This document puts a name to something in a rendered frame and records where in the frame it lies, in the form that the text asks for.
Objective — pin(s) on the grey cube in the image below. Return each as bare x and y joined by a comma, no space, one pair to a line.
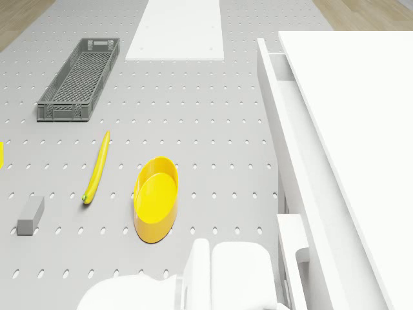
29,219

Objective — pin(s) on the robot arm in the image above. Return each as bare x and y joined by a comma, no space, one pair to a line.
238,277

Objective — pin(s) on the white board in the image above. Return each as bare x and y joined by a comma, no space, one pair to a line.
175,32

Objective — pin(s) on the yellow bowl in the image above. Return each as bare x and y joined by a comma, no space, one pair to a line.
156,200

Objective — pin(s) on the yellow basket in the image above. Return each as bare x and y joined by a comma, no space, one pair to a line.
1,156

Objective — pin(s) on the banana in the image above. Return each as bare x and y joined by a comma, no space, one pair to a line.
99,168

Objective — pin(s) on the dark grey basket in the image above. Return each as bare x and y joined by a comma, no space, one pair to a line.
64,107

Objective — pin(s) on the white cabinet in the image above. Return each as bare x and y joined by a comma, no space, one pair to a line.
361,129

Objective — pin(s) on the white drawer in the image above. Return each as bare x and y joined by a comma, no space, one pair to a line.
274,135

